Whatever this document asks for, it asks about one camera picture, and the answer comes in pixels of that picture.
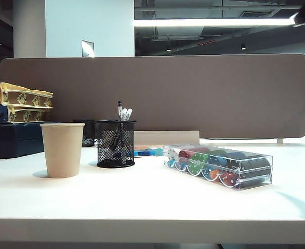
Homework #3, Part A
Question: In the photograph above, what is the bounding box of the green poker chip stack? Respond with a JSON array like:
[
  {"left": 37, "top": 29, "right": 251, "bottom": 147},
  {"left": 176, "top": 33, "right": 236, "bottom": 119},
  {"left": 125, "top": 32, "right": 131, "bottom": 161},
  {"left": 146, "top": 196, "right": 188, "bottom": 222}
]
[{"left": 188, "top": 153, "right": 207, "bottom": 175}]

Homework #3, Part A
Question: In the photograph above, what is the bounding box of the black mesh pen holder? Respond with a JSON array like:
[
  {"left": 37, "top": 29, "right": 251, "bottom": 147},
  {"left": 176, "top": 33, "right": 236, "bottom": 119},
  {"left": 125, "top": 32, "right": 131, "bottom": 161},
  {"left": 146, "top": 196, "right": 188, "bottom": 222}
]
[{"left": 94, "top": 119, "right": 137, "bottom": 169}]

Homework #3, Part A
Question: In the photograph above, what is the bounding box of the white poker chip stack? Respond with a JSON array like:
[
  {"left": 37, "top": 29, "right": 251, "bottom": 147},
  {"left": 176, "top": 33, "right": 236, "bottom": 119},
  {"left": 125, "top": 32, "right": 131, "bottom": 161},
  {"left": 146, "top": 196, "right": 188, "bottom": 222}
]
[{"left": 167, "top": 147, "right": 179, "bottom": 164}]

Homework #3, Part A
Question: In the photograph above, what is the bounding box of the black shiny bag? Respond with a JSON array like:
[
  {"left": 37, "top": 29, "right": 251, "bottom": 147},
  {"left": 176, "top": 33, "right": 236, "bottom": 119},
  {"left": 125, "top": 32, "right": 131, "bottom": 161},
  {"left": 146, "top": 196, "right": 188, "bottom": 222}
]
[{"left": 73, "top": 119, "right": 95, "bottom": 148}]

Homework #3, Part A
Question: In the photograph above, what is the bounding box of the red LED ceiling sign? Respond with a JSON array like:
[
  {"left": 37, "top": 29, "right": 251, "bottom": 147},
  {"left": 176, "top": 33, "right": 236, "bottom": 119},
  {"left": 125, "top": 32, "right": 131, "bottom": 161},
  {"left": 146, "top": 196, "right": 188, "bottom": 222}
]
[{"left": 196, "top": 39, "right": 217, "bottom": 47}]

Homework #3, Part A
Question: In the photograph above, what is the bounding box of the black poker chip stack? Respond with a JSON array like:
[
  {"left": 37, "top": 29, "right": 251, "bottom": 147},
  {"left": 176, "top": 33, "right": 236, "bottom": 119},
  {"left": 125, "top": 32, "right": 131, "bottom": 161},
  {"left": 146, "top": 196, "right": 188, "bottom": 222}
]
[{"left": 226, "top": 155, "right": 272, "bottom": 188}]

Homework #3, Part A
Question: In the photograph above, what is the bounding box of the black clear ballpoint pen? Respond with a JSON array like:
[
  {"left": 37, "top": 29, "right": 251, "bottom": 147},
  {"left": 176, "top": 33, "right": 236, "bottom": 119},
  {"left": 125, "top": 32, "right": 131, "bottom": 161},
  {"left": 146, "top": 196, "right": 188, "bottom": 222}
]
[{"left": 117, "top": 101, "right": 126, "bottom": 166}]

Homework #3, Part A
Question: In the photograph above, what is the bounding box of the teal letter puzzle board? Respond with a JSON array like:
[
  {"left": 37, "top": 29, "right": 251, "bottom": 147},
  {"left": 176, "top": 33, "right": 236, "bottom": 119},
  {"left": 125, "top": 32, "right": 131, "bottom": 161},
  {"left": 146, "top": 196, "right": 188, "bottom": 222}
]
[{"left": 133, "top": 146, "right": 164, "bottom": 157}]

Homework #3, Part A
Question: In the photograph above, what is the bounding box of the yellow orange puzzle box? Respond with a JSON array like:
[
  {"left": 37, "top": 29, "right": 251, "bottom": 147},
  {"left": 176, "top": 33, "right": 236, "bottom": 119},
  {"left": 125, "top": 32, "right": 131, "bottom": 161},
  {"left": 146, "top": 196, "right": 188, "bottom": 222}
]
[{"left": 0, "top": 82, "right": 54, "bottom": 108}]

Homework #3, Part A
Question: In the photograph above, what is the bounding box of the dark blue tool case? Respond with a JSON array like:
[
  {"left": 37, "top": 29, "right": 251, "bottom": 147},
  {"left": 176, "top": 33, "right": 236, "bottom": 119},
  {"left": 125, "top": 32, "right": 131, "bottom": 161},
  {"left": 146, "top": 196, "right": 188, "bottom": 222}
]
[{"left": 0, "top": 121, "right": 46, "bottom": 160}]

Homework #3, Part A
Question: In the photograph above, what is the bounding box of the orange poker chip stack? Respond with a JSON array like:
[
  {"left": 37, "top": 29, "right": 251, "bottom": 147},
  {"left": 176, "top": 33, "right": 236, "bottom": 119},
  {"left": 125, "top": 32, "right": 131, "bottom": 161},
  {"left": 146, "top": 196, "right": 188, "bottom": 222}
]
[{"left": 209, "top": 169, "right": 222, "bottom": 182}]

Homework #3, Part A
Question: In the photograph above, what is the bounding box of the silver wall sign plate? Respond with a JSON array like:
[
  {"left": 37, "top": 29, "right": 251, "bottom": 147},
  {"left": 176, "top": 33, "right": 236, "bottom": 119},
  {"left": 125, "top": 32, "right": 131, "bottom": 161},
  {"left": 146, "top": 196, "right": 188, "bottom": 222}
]
[{"left": 81, "top": 40, "right": 95, "bottom": 58}]

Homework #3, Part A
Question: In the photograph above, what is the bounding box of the long white ceiling light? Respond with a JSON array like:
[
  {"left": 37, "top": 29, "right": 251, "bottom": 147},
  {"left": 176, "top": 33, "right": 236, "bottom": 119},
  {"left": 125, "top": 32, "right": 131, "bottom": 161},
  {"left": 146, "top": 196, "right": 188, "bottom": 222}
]
[{"left": 133, "top": 18, "right": 298, "bottom": 27}]

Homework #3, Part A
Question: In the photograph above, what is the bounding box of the white capped black pen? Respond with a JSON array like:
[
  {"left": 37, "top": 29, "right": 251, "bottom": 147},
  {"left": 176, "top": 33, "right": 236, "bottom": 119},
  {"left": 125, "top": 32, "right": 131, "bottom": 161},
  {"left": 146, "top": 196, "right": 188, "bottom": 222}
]
[
  {"left": 115, "top": 108, "right": 134, "bottom": 149},
  {"left": 110, "top": 108, "right": 129, "bottom": 151}
]

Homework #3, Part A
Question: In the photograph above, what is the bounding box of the blue poker chip stack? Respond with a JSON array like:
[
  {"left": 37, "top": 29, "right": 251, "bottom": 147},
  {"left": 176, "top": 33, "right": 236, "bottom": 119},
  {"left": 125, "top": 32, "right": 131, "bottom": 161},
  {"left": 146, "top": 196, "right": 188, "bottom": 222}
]
[{"left": 206, "top": 155, "right": 228, "bottom": 170}]

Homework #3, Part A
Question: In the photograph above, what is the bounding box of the brown felt desk divider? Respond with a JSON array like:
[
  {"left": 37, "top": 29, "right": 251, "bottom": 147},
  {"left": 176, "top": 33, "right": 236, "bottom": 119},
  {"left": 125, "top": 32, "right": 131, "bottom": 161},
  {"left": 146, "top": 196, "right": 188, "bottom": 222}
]
[{"left": 0, "top": 53, "right": 305, "bottom": 140}]

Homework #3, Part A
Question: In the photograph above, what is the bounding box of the beige desk cable box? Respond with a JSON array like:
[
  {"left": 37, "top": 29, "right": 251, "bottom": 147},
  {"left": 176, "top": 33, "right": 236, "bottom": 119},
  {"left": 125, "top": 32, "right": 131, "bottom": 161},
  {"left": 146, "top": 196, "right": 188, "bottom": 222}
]
[{"left": 133, "top": 130, "right": 201, "bottom": 147}]

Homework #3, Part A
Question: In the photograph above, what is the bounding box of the beige paper cup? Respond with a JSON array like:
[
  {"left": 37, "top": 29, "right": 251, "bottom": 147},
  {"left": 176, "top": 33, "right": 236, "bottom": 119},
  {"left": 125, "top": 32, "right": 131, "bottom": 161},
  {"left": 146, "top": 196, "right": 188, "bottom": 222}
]
[{"left": 39, "top": 122, "right": 86, "bottom": 179}]

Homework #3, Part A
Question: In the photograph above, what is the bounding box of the clear plastic poker chip box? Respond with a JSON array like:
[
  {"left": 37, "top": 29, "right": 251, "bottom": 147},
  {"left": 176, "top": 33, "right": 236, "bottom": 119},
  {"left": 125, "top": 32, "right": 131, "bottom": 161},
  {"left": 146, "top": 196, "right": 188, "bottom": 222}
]
[{"left": 162, "top": 144, "right": 274, "bottom": 192}]

